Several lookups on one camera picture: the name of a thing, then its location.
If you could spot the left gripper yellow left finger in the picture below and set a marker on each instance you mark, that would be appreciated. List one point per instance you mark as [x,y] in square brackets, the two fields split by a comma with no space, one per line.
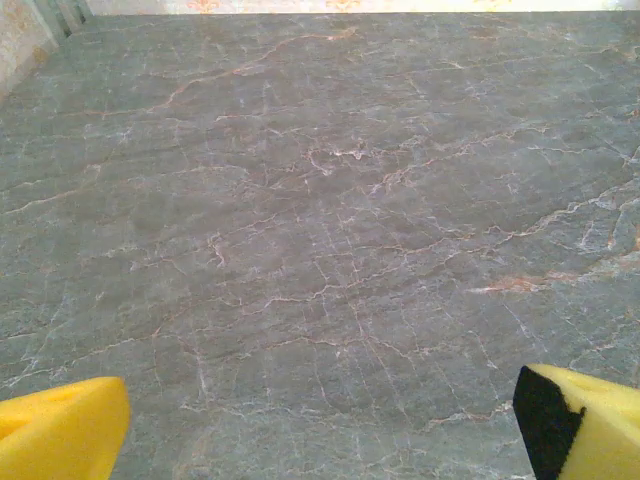
[60,435]

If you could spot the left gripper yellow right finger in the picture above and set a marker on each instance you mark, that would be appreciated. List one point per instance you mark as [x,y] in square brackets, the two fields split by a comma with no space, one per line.
[600,430]

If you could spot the aluminium frame post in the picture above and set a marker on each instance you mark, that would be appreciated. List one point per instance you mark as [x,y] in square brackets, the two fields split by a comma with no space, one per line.
[67,17]

